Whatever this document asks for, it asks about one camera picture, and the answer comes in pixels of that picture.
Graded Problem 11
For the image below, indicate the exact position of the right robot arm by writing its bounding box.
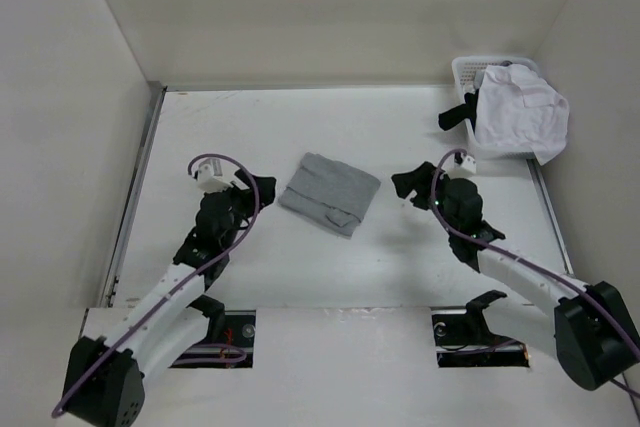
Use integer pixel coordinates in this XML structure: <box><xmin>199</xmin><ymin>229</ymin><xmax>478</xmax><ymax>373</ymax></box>
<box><xmin>391</xmin><ymin>162</ymin><xmax>639</xmax><ymax>391</ymax></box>

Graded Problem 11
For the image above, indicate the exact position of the black tank top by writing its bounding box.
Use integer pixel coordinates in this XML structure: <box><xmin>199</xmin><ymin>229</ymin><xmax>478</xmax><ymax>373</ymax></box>
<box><xmin>438</xmin><ymin>91</ymin><xmax>479</xmax><ymax>131</ymax></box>

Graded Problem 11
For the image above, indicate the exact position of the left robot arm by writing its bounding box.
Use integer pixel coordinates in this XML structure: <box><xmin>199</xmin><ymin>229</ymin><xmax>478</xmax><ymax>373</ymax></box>
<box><xmin>52</xmin><ymin>169</ymin><xmax>276</xmax><ymax>426</ymax></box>

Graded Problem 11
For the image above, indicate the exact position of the white plastic laundry basket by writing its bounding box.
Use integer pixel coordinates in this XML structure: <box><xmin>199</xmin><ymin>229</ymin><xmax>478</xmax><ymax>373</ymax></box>
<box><xmin>451</xmin><ymin>55</ymin><xmax>540</xmax><ymax>160</ymax></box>

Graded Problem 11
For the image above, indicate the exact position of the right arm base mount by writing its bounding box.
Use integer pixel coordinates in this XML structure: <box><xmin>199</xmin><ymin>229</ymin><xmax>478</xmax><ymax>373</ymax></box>
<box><xmin>431</xmin><ymin>290</ymin><xmax>529</xmax><ymax>368</ymax></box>

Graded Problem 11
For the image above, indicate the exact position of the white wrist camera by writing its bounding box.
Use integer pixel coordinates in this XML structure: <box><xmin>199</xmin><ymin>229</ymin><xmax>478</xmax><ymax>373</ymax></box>
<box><xmin>194</xmin><ymin>158</ymin><xmax>229</xmax><ymax>194</ymax></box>
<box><xmin>454</xmin><ymin>152</ymin><xmax>477</xmax><ymax>177</ymax></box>

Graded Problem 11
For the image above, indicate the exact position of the grey tank top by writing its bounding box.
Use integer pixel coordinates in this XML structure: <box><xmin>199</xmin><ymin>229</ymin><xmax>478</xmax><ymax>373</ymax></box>
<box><xmin>278</xmin><ymin>152</ymin><xmax>381</xmax><ymax>238</ymax></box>

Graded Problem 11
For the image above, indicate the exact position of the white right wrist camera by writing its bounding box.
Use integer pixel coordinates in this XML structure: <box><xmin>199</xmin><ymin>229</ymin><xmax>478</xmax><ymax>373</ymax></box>
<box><xmin>454</xmin><ymin>152</ymin><xmax>477</xmax><ymax>177</ymax></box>

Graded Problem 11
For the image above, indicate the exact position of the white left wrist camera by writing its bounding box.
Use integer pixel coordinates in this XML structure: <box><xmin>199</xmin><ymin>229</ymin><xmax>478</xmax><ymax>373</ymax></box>
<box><xmin>194</xmin><ymin>158</ymin><xmax>229</xmax><ymax>194</ymax></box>

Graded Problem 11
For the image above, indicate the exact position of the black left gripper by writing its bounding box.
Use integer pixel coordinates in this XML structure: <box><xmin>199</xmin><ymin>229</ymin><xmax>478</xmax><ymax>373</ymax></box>
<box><xmin>210</xmin><ymin>170</ymin><xmax>274</xmax><ymax>249</ymax></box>

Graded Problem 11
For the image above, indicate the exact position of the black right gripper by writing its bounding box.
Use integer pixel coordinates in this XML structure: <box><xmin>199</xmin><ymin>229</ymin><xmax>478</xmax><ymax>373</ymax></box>
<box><xmin>391</xmin><ymin>161</ymin><xmax>458</xmax><ymax>235</ymax></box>

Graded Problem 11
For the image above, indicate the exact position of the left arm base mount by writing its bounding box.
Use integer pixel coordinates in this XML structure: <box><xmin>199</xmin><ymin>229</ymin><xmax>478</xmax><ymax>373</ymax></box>
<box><xmin>171</xmin><ymin>295</ymin><xmax>257</xmax><ymax>369</ymax></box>

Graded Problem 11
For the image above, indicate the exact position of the white tank top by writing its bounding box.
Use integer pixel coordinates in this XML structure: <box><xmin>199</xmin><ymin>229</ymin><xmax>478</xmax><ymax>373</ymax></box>
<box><xmin>474</xmin><ymin>64</ymin><xmax>570</xmax><ymax>164</ymax></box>

